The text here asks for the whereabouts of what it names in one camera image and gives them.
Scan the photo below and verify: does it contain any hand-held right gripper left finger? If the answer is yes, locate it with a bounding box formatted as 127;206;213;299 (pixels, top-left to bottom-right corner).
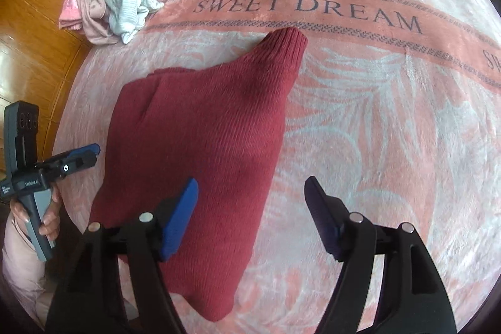
46;177;199;334

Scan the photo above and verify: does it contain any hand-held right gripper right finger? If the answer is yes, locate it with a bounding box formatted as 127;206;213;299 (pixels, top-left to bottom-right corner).
304;175;458;334

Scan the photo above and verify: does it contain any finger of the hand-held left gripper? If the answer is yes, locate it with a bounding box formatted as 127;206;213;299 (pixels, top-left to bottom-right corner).
59;156;98;175
65;143;101;159

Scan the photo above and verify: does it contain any dark red knit sweater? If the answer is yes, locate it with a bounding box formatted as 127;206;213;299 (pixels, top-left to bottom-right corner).
88;27;310;322

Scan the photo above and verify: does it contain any person's left forearm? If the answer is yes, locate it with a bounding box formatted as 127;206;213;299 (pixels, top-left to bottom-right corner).
0;217;57;327

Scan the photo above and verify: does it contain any person's left hand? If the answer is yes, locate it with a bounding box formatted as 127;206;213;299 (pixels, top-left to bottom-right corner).
8;185;63;243

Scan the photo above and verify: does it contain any pink printed blanket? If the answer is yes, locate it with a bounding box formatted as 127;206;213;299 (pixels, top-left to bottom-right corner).
51;0;501;334

